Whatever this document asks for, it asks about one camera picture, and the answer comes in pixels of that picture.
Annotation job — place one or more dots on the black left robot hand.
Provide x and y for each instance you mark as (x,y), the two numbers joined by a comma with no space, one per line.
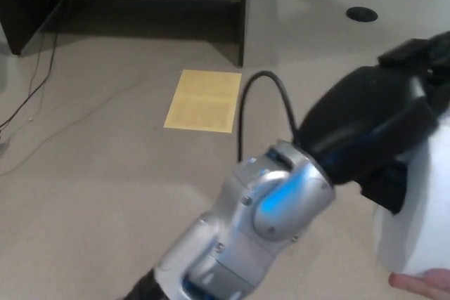
(365,117)

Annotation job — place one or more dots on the person's bare hand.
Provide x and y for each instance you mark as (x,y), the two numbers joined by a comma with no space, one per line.
(422,286)

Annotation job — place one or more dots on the white toilet paper roll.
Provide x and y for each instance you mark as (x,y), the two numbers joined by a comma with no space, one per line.
(422,215)

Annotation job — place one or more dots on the round black floor grommet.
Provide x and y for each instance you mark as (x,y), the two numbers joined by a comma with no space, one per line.
(362,14)

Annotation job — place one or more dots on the yellow paper sheet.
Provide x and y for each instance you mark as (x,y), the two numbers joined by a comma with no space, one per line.
(204,101)

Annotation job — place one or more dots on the dark wooden desk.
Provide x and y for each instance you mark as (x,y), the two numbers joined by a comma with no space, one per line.
(21,1)

